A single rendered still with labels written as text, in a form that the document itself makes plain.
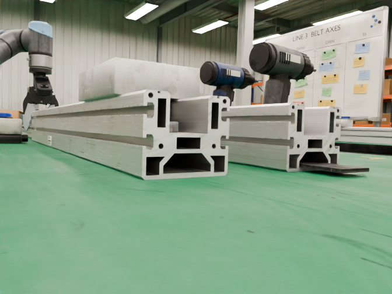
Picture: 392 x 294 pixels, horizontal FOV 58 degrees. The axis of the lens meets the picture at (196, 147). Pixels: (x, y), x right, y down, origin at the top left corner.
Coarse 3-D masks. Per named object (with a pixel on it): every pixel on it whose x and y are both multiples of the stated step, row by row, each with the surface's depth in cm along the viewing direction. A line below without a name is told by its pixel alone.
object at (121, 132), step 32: (128, 96) 36; (160, 96) 34; (64, 128) 63; (96, 128) 46; (128, 128) 36; (160, 128) 34; (192, 128) 39; (224, 128) 38; (96, 160) 46; (128, 160) 36; (160, 160) 34; (192, 160) 40; (224, 160) 38
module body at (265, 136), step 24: (240, 120) 52; (264, 120) 48; (288, 120) 44; (312, 120) 49; (240, 144) 51; (264, 144) 47; (288, 144) 44; (312, 144) 48; (264, 168) 47; (288, 168) 43
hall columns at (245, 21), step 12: (240, 0) 900; (252, 0) 887; (240, 12) 902; (252, 12) 889; (240, 24) 904; (252, 24) 891; (240, 36) 907; (252, 36) 894; (240, 48) 909; (240, 60) 912; (240, 96) 915
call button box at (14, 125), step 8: (0, 120) 83; (8, 120) 84; (16, 120) 84; (0, 128) 83; (8, 128) 84; (16, 128) 85; (0, 136) 83; (8, 136) 84; (16, 136) 85; (24, 136) 88
